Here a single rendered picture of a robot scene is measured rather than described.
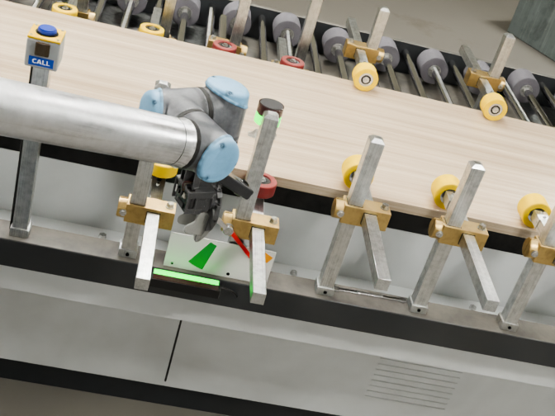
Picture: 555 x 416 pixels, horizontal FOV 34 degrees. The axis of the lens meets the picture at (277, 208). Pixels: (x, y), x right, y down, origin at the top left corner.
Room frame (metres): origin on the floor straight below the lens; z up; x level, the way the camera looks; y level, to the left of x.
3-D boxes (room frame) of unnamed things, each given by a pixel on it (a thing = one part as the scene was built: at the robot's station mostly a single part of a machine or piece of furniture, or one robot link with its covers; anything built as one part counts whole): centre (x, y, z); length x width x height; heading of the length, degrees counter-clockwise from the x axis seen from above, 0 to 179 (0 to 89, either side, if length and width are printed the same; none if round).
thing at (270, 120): (1.86, 0.07, 0.91); 0.03 x 0.03 x 0.48; 11
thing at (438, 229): (1.95, -0.44, 0.94); 0.13 x 0.06 x 0.05; 101
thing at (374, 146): (1.90, -0.17, 0.91); 0.03 x 0.03 x 0.48; 11
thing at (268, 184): (1.99, 0.06, 0.85); 0.08 x 0.08 x 0.11
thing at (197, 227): (1.61, 0.15, 0.95); 0.06 x 0.03 x 0.09; 127
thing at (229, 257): (1.83, 0.10, 0.75); 0.26 x 0.01 x 0.10; 101
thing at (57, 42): (1.76, 0.57, 1.18); 0.07 x 0.07 x 0.08; 11
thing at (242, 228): (1.86, 0.05, 0.84); 0.13 x 0.06 x 0.05; 101
